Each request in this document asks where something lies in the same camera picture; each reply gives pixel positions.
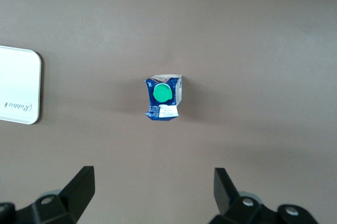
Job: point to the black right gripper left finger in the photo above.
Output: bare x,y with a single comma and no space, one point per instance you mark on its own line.
76,197

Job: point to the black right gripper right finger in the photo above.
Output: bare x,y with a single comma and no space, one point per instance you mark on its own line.
227,197

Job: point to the blue milk carton green cap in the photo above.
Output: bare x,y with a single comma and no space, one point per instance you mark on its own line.
163,92

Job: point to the cream tray with bear print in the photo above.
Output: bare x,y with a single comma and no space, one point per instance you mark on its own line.
18,82

